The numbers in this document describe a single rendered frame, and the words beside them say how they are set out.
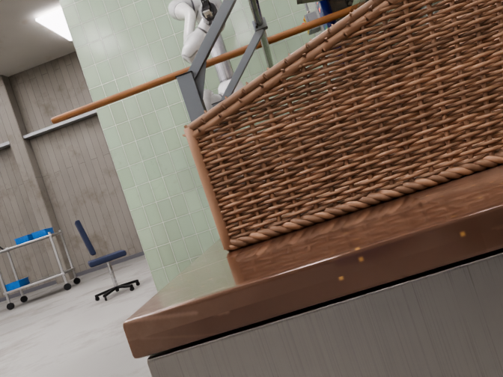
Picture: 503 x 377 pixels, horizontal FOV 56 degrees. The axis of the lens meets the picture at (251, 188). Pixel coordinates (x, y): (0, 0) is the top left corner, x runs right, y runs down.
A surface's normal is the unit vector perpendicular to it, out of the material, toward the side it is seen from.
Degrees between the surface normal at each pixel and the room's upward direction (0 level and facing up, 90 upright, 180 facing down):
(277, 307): 90
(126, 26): 90
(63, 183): 90
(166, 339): 90
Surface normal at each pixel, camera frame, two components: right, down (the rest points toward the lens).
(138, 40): -0.10, 0.04
